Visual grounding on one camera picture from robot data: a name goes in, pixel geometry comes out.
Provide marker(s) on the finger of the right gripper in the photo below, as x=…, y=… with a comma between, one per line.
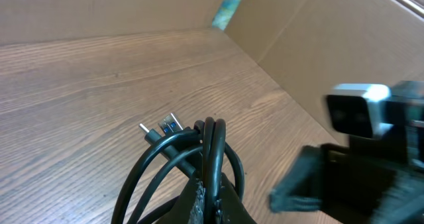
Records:
x=301, y=189

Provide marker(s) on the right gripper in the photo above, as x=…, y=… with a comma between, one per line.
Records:
x=380, y=180

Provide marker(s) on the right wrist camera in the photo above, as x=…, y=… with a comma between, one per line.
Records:
x=358, y=109

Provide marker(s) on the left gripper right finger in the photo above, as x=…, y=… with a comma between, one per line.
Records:
x=230, y=209

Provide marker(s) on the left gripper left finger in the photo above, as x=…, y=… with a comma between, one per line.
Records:
x=189, y=207

